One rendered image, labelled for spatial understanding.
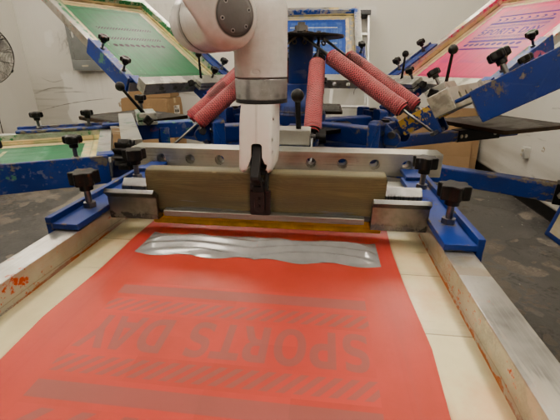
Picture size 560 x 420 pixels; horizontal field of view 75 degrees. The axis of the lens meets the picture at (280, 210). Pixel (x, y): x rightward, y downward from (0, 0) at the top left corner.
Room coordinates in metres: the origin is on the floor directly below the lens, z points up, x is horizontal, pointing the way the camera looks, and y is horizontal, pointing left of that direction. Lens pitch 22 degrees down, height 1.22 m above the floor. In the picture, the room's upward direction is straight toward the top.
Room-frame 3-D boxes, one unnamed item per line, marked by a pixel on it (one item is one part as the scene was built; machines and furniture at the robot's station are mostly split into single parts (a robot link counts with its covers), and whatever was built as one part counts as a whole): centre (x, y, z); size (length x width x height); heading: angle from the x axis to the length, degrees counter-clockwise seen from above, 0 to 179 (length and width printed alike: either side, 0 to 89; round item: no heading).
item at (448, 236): (0.56, -0.25, 0.97); 0.30 x 0.05 x 0.07; 173
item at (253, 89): (0.56, 0.03, 1.18); 0.09 x 0.07 x 0.03; 173
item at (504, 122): (1.67, -0.69, 0.91); 1.34 x 0.40 x 0.08; 113
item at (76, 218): (0.63, 0.30, 0.97); 0.30 x 0.05 x 0.07; 173
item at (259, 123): (0.55, 0.03, 1.12); 0.10 x 0.07 x 0.11; 173
